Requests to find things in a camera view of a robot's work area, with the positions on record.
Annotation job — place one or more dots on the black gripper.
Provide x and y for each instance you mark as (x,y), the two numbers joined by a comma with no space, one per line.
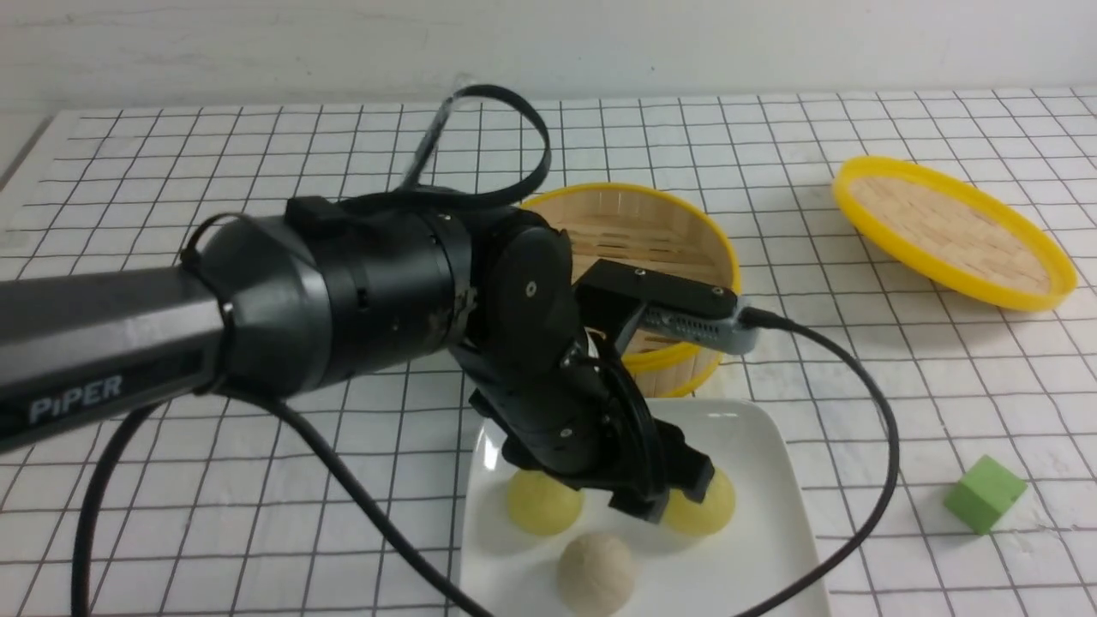
(581,420)

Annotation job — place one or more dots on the yellow steamed bun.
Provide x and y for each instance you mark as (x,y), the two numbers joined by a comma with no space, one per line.
(541,506)
(701,518)

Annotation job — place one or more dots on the beige steamed bun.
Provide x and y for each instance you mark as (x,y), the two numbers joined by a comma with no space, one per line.
(596,574)

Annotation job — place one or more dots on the yellow steamed bun front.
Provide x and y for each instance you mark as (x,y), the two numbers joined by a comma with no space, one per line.
(541,506)

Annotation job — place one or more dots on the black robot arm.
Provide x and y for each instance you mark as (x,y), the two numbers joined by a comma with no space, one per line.
(279,306)

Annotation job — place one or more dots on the white square plate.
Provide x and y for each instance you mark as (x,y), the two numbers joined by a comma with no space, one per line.
(766,546)

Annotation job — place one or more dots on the yellow bamboo steamer basket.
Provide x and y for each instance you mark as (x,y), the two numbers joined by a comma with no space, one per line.
(653,230)

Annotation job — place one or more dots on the white checkered tablecloth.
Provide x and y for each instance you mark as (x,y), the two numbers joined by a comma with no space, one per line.
(216,508)

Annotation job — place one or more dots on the green cube block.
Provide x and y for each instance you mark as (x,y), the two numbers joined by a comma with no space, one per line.
(984,494)

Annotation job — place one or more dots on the yellow bamboo steamer lid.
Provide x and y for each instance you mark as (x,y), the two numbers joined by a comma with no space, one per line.
(954,234)

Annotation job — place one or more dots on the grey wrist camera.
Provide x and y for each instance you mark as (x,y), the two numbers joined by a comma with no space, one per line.
(617,300)

